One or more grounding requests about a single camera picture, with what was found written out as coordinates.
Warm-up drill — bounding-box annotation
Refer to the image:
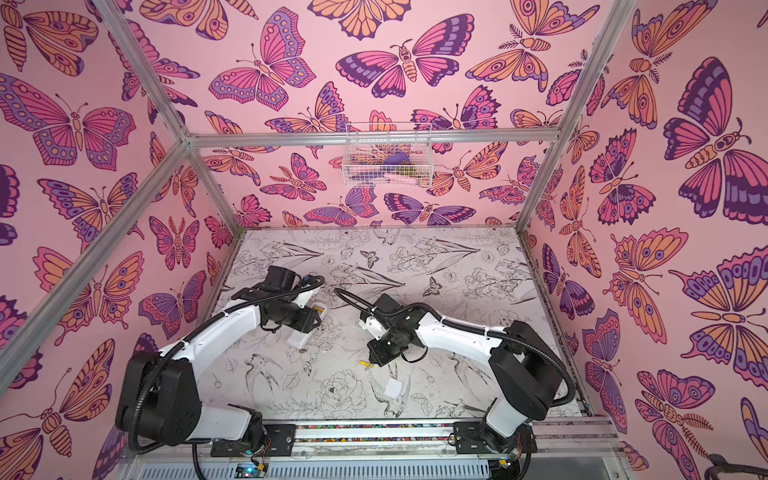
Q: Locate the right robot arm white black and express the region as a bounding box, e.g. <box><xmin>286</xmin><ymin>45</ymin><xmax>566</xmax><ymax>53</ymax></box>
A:
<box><xmin>334</xmin><ymin>288</ymin><xmax>577</xmax><ymax>454</ymax></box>

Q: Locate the white remote control with display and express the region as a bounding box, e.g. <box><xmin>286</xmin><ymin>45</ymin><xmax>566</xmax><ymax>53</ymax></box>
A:
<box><xmin>287</xmin><ymin>302</ymin><xmax>327</xmax><ymax>349</ymax></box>

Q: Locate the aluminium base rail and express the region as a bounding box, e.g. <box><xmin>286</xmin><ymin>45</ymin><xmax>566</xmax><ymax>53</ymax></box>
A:
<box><xmin>113</xmin><ymin>417</ymin><xmax>634</xmax><ymax>479</ymax></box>

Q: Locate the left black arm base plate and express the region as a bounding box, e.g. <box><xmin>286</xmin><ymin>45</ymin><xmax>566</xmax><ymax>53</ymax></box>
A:
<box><xmin>211</xmin><ymin>423</ymin><xmax>298</xmax><ymax>458</ymax></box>

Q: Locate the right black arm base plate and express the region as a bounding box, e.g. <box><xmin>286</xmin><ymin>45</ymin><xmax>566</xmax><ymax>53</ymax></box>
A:
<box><xmin>449</xmin><ymin>419</ymin><xmax>538</xmax><ymax>457</ymax></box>

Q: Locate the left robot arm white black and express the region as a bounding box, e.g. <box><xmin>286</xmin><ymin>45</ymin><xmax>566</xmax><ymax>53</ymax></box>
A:
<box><xmin>115</xmin><ymin>266</ymin><xmax>325</xmax><ymax>455</ymax></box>

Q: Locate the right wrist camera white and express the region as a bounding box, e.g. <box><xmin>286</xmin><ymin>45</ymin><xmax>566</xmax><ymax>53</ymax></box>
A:
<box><xmin>358</xmin><ymin>311</ymin><xmax>388</xmax><ymax>340</ymax></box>

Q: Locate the white wire basket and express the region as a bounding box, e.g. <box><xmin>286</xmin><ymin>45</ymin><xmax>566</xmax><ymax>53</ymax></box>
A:
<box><xmin>340</xmin><ymin>122</ymin><xmax>434</xmax><ymax>189</ymax></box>

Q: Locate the purple item in basket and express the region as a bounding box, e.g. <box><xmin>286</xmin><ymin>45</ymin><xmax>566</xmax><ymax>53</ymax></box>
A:
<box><xmin>382</xmin><ymin>151</ymin><xmax>411</xmax><ymax>169</ymax></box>

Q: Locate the green circuit board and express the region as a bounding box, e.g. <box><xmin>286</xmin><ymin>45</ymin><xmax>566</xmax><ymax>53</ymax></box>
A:
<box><xmin>234</xmin><ymin>462</ymin><xmax>268</xmax><ymax>479</ymax></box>

